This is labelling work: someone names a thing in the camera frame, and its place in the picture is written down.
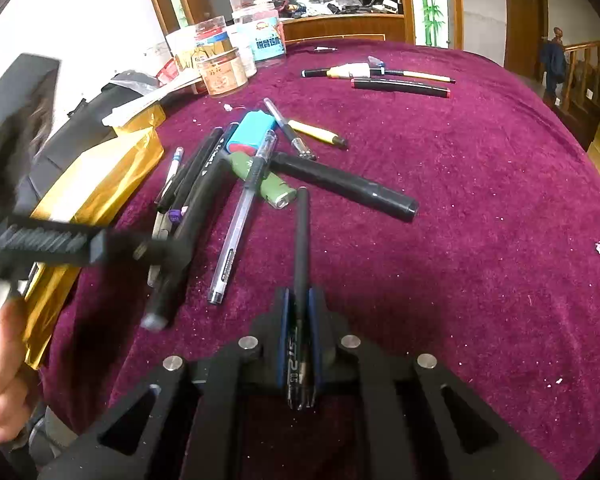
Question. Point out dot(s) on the stack of papers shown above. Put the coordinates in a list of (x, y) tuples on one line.
[(148, 91)]

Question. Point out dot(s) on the gold tape roll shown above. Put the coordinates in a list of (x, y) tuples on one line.
[(151, 117)]

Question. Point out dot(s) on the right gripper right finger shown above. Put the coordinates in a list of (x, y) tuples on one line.
[(323, 342)]

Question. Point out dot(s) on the black marker purple band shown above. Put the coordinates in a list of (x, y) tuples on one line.
[(164, 300)]

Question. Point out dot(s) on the gold tray box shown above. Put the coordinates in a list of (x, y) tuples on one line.
[(91, 191)]

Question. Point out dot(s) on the black leather sofa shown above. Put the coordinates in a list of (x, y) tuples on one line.
[(83, 130)]

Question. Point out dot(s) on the blue label plastic jar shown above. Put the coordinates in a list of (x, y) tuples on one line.
[(263, 31)]

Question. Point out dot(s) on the thick black marker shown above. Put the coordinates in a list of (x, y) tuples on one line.
[(355, 188)]

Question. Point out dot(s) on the white blue pen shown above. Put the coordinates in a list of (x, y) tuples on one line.
[(172, 172)]

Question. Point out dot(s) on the clear gel pen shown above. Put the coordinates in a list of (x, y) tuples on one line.
[(259, 163)]

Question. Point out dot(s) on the green lighter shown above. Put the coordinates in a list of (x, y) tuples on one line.
[(273, 189)]

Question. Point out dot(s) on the black red-tipped marker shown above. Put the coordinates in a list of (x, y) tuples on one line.
[(378, 84)]

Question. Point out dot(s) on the blue rectangular battery pack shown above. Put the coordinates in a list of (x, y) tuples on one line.
[(250, 133)]

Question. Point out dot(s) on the wooden cabinet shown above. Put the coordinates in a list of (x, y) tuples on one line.
[(389, 27)]

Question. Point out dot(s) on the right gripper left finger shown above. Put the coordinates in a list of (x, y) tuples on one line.
[(276, 332)]

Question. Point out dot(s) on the orange spice jar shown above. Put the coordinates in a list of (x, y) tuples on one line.
[(223, 73)]

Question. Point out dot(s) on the left hand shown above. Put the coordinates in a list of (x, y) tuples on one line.
[(14, 388)]

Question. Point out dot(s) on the thin black pen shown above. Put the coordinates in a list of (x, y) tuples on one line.
[(300, 362)]

